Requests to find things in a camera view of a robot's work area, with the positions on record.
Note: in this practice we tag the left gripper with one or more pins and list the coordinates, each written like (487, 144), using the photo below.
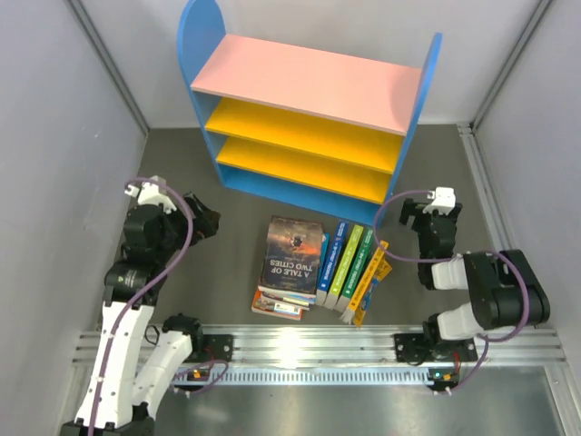
(204, 220)

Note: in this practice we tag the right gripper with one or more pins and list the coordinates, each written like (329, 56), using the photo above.
(414, 208)

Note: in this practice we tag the light blue cover treehouse book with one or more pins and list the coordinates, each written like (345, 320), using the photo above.
(376, 271)

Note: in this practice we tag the lime green spine treehouse book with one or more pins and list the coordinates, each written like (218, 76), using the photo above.
(343, 267)

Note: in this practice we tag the dark blue spine treehouse book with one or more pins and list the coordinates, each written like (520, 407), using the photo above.
(334, 249)

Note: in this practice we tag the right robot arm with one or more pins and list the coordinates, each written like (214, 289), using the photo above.
(499, 290)

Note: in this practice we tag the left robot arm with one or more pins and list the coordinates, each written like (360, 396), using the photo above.
(123, 397)

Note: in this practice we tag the orange bottom stack book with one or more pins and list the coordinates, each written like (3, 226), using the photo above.
(265, 305)

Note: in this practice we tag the light blue book under stack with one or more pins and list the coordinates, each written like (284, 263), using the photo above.
(323, 254)

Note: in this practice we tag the Tale of Two Cities book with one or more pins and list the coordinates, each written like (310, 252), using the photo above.
(286, 227)

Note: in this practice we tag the blue pink yellow bookshelf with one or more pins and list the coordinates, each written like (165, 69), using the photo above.
(323, 131)

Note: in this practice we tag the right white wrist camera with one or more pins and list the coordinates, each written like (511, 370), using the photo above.
(441, 200)

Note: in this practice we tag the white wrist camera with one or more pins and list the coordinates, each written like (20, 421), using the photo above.
(151, 192)
(441, 200)

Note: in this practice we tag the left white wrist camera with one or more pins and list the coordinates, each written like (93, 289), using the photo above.
(151, 192)

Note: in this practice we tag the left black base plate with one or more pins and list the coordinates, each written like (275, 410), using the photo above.
(212, 347)

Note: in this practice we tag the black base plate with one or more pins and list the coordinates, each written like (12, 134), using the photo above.
(212, 347)
(415, 349)

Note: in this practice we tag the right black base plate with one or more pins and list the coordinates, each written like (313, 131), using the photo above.
(415, 349)

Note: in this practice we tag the aluminium mounting rail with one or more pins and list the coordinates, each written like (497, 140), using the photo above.
(321, 355)

